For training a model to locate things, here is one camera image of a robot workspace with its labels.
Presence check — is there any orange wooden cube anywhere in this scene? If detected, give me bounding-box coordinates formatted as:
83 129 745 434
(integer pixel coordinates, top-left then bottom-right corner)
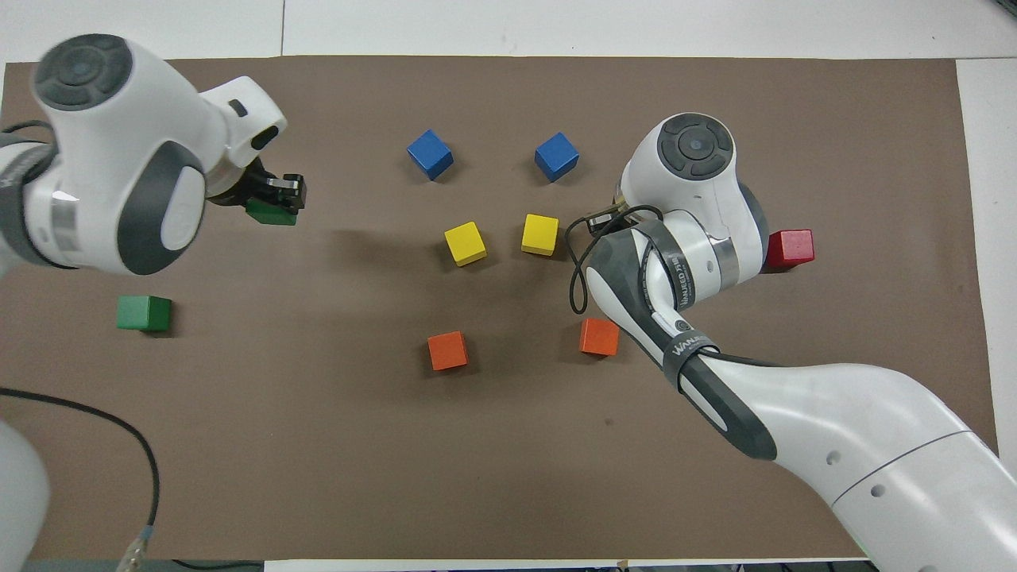
579 318 620 357
427 331 469 372

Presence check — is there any green wooden cube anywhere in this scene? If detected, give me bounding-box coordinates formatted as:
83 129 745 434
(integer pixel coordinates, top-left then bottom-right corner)
245 199 298 227
116 295 172 332

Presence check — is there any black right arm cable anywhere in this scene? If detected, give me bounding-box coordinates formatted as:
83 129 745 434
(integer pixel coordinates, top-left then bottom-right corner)
566 204 665 315

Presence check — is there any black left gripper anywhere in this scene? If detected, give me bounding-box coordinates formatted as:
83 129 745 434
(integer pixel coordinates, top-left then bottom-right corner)
207 157 307 216

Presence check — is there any red wooden cube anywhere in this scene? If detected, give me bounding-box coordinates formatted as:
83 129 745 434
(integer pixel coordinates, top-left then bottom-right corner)
764 230 816 273

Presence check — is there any brown table mat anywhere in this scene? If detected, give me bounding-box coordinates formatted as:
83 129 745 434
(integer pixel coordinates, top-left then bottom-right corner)
0 54 1000 562

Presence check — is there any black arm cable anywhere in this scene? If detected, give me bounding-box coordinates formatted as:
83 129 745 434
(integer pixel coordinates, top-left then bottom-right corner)
0 387 162 572
566 204 665 315

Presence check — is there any yellow wooden cube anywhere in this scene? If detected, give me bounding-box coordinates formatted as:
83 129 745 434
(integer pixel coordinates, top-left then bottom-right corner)
443 221 488 267
521 214 559 257

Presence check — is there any blue wooden cube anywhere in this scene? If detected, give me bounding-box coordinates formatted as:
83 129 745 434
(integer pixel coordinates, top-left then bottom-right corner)
534 132 580 184
407 129 454 181

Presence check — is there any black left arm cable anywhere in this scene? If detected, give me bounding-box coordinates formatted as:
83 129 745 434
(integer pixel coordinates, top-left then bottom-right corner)
0 387 162 572

